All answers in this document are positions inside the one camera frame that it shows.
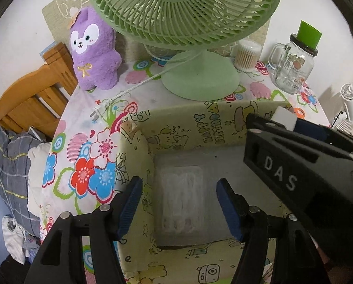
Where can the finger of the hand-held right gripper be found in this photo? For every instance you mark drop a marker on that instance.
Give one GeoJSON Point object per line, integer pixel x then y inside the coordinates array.
{"type": "Point", "coordinates": [311, 130]}
{"type": "Point", "coordinates": [271, 130]}

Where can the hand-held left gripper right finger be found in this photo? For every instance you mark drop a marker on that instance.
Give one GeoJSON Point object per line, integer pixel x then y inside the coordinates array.
{"type": "Point", "coordinates": [229, 210]}

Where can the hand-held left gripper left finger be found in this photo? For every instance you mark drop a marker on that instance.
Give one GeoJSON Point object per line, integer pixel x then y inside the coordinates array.
{"type": "Point", "coordinates": [130, 210]}

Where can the white power adapter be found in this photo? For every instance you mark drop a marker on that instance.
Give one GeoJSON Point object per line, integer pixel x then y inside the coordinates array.
{"type": "Point", "coordinates": [284, 117]}

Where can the printed fabric storage box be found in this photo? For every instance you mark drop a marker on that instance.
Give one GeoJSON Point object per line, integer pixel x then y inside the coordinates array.
{"type": "Point", "coordinates": [176, 136]}

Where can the clear plastic packet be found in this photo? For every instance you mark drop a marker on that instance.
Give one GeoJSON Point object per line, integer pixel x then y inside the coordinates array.
{"type": "Point", "coordinates": [182, 198]}

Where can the glass jar mug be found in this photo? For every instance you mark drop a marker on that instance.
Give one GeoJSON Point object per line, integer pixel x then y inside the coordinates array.
{"type": "Point", "coordinates": [291, 71]}

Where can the cotton swab container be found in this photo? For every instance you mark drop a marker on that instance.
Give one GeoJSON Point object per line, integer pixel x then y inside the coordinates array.
{"type": "Point", "coordinates": [247, 56]}

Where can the floral tablecloth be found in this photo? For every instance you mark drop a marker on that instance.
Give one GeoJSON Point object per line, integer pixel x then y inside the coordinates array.
{"type": "Point", "coordinates": [84, 142]}

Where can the green desk fan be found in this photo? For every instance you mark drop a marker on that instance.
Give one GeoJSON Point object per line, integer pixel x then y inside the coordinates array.
{"type": "Point", "coordinates": [200, 74]}

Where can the green plastic cup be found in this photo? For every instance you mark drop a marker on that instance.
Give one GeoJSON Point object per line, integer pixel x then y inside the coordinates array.
{"type": "Point", "coordinates": [308, 34]}

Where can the white pillow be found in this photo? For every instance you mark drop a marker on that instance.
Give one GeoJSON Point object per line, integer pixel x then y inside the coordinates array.
{"type": "Point", "coordinates": [36, 183]}

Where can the pile of clothes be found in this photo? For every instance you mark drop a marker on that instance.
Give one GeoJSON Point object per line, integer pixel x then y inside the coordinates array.
{"type": "Point", "coordinates": [13, 236]}

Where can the grey plaid blanket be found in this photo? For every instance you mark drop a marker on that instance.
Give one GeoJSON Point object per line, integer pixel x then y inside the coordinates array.
{"type": "Point", "coordinates": [11, 165]}

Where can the purple plush toy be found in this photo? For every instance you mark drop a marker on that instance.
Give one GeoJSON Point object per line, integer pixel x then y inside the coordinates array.
{"type": "Point", "coordinates": [96, 59]}

